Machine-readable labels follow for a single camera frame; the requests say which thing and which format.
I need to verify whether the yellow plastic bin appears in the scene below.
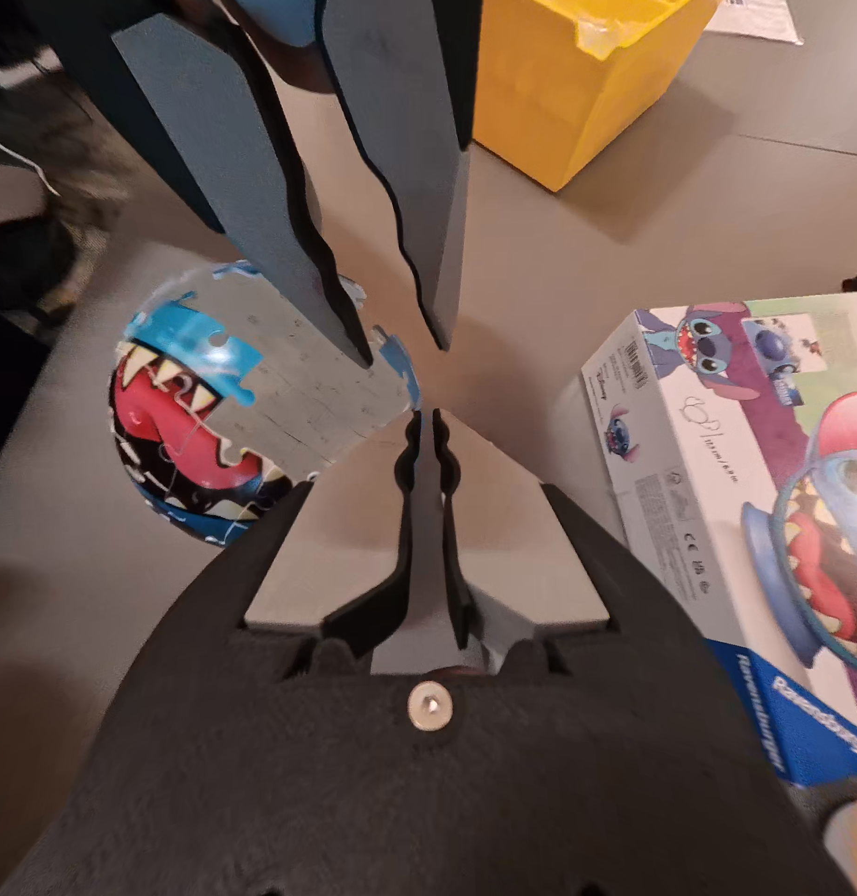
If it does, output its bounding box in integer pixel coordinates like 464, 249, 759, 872
471, 0, 720, 193

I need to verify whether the white floor cable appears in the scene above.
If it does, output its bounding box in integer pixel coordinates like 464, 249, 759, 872
0, 119, 62, 197

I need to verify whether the clear plastic bag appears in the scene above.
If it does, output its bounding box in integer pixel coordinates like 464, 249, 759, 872
576, 0, 674, 60

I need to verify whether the person's black clothed torso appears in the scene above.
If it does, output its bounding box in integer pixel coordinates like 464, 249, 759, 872
0, 301, 79, 491

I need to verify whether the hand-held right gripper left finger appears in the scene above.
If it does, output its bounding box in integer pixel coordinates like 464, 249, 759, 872
243, 409, 424, 659

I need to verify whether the paper sheet in plastic sleeve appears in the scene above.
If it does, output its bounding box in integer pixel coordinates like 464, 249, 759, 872
705, 0, 804, 46

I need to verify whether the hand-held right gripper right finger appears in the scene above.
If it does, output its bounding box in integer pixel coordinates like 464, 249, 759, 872
432, 408, 611, 650

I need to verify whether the printed cardboard puzzle box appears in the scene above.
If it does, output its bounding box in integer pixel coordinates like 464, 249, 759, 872
581, 290, 857, 788

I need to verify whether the blue cartoon puzzle ball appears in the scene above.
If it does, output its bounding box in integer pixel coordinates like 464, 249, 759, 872
108, 260, 422, 547

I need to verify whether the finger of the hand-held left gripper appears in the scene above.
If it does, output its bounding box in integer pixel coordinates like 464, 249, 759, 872
111, 13, 375, 370
322, 0, 471, 352

